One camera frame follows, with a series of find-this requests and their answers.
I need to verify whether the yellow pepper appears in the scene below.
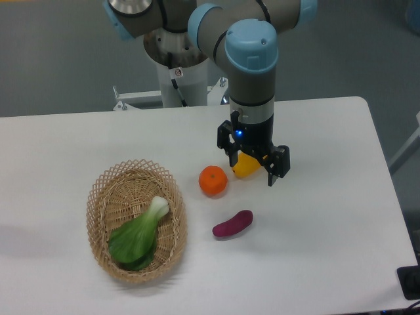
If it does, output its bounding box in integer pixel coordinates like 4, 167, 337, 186
231, 152, 262, 179

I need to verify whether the white metal base frame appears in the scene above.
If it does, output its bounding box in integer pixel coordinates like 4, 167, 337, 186
112, 77, 229, 111

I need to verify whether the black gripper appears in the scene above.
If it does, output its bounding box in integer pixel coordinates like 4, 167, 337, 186
217, 111, 290, 187

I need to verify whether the orange tangerine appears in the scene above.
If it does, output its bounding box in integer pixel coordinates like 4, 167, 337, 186
198, 165, 228, 196

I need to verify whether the green bok choy vegetable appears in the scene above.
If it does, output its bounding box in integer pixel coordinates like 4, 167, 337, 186
108, 196, 169, 271

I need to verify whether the black cable on pedestal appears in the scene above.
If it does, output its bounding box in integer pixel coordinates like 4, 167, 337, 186
167, 52, 190, 108

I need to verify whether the black device at table edge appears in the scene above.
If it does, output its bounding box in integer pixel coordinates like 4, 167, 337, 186
397, 265, 419, 301

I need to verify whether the purple sweet potato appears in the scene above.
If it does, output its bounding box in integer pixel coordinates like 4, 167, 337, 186
212, 210, 253, 238

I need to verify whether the white furniture leg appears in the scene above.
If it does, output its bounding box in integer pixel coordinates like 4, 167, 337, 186
388, 113, 419, 176

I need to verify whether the woven wicker basket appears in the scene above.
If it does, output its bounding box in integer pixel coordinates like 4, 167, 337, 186
87, 159, 187, 284

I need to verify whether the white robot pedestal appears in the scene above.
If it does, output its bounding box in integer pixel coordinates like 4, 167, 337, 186
143, 28, 209, 108

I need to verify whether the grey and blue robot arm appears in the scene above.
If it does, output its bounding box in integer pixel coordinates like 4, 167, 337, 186
103, 1, 318, 185

